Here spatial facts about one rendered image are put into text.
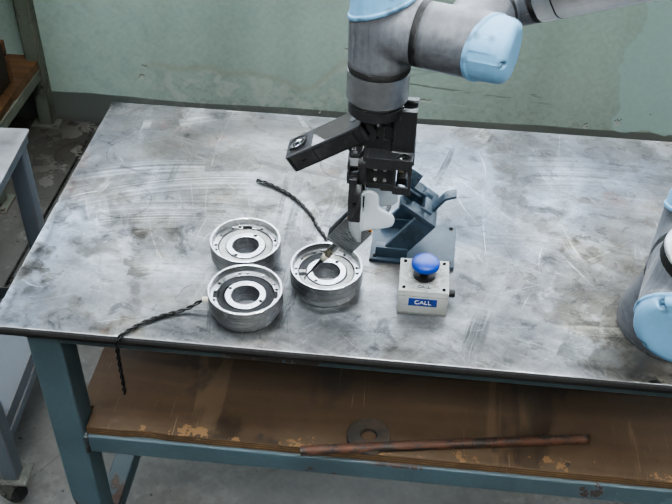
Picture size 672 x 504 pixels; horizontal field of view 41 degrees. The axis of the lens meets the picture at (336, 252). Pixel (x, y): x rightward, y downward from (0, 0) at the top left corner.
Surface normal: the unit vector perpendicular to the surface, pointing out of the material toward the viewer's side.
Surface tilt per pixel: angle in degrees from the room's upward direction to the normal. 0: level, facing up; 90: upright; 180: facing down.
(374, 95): 89
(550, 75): 90
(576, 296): 0
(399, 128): 90
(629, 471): 0
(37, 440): 0
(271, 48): 90
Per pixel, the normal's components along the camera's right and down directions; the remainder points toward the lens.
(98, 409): 0.02, -0.76
